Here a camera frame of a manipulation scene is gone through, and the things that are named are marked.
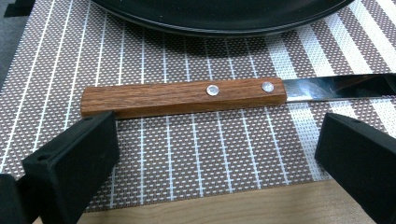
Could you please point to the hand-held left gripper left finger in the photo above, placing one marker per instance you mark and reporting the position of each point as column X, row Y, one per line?
column 73, row 165

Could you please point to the black plate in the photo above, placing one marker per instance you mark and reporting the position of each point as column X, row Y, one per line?
column 222, row 14

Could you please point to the brown striped woven placemat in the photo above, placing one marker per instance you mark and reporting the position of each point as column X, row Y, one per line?
column 193, row 149

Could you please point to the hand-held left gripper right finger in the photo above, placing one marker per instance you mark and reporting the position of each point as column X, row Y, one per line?
column 361, row 161

